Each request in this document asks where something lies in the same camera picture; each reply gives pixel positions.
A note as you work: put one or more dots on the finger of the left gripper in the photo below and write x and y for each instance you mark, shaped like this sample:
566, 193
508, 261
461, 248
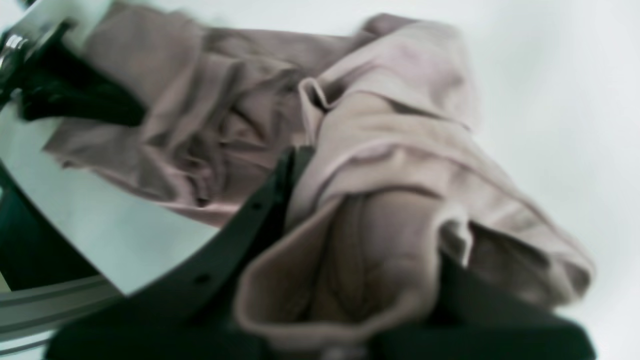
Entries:
59, 83

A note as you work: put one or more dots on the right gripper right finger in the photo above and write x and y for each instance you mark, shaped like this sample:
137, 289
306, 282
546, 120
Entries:
473, 320

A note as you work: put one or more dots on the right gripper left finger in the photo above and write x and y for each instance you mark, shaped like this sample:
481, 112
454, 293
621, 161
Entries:
188, 313

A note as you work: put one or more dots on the pink t-shirt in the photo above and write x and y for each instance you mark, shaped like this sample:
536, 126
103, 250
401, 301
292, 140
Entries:
396, 175

